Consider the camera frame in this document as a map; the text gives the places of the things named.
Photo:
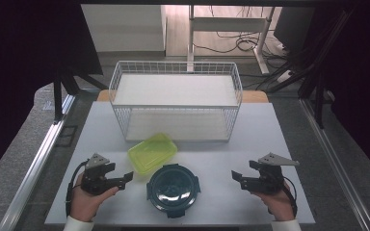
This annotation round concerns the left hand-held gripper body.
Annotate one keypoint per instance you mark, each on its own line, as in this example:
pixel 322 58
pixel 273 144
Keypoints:
pixel 93 179

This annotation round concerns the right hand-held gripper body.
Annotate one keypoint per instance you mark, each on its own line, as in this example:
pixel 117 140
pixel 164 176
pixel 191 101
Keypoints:
pixel 269 179

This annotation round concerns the green rectangular lunch box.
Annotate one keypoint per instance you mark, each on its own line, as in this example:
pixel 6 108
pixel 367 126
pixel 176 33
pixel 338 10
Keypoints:
pixel 152 154

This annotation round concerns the round dark lidded container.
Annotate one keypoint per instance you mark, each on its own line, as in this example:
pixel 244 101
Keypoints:
pixel 173 190

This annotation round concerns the person's left hand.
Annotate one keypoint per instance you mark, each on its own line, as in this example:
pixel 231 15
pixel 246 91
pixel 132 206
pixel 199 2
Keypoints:
pixel 86 202

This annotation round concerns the person's right hand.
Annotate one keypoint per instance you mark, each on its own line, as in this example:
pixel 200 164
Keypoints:
pixel 277 205

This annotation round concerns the person's left white sleeve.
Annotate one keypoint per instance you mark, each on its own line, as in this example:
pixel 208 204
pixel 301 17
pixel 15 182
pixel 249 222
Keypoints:
pixel 78 224

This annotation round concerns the person's white sleeve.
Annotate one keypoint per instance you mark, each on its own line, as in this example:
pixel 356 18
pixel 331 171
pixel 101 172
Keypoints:
pixel 285 225
pixel 78 224

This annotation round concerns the person's right white sleeve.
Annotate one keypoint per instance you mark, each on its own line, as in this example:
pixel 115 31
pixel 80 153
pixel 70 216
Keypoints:
pixel 285 225

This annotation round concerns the wooden table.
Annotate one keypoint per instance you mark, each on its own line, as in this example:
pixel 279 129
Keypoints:
pixel 253 96

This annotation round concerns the black metal stand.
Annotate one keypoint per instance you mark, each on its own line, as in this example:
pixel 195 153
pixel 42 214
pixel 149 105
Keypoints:
pixel 58 102
pixel 318 96

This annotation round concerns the white power strip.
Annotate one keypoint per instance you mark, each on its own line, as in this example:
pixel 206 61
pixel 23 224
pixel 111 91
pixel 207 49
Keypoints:
pixel 284 76

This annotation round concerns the dark curtain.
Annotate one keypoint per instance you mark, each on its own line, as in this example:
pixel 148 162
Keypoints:
pixel 366 80
pixel 19 64

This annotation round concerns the white cabinet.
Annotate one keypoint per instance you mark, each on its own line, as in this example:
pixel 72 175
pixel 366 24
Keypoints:
pixel 125 29

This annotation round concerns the aluminium rail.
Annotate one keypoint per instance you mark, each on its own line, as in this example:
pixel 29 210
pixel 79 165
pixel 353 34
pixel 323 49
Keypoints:
pixel 35 166
pixel 334 160

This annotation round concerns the white desk frame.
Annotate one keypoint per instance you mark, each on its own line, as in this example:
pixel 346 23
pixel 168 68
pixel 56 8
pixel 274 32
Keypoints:
pixel 228 24

